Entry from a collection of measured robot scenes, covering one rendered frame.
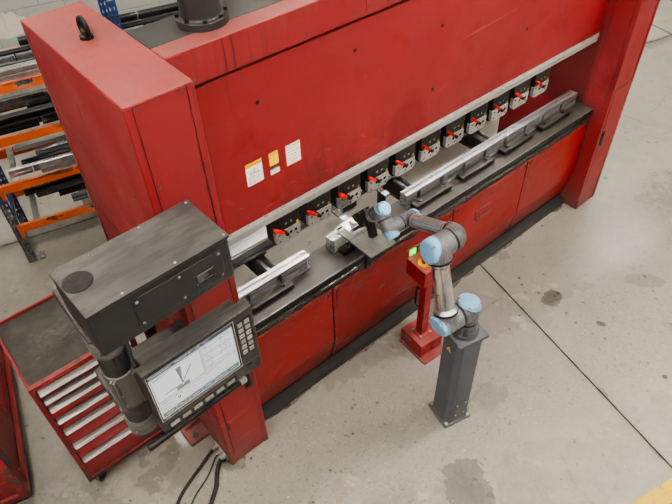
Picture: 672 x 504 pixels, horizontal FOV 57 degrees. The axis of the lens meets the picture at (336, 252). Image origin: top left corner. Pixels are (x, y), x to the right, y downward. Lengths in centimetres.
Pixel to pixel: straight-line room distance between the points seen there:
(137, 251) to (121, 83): 54
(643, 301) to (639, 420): 96
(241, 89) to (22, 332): 161
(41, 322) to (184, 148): 145
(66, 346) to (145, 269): 127
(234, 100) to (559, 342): 272
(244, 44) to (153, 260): 89
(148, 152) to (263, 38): 65
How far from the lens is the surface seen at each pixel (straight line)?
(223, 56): 239
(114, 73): 223
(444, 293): 290
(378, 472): 366
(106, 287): 196
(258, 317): 316
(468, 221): 413
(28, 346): 326
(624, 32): 456
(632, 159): 601
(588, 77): 478
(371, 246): 329
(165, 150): 216
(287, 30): 252
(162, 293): 200
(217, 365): 236
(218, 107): 247
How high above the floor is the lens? 330
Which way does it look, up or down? 45 degrees down
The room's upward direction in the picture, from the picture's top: 2 degrees counter-clockwise
